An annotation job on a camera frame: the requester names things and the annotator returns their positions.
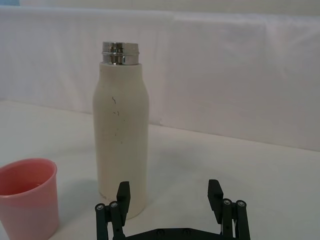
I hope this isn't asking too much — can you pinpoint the pink plastic cup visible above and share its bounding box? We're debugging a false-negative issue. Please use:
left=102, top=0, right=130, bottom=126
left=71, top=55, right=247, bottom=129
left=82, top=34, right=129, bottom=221
left=0, top=157, right=60, bottom=240

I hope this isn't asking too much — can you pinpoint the cream vacuum bottle steel neck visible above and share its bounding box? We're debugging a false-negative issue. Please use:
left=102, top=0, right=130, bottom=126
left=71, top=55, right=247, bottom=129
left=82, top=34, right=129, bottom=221
left=92, top=41, right=150, bottom=221

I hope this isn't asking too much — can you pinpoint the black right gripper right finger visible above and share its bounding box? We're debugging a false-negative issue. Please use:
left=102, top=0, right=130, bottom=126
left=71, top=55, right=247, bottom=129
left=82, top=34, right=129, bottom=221
left=207, top=179, right=251, bottom=240

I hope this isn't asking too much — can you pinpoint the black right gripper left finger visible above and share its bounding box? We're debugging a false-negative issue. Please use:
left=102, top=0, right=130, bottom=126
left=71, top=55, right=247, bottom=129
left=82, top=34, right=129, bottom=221
left=94, top=181, right=132, bottom=240

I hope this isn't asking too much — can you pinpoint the white table cloth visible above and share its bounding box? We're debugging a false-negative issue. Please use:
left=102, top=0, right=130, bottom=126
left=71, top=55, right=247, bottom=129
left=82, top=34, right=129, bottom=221
left=0, top=99, right=320, bottom=240

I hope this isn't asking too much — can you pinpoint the white curtain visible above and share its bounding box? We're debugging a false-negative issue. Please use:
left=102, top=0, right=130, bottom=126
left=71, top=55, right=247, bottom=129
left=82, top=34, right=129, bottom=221
left=0, top=5, right=320, bottom=143

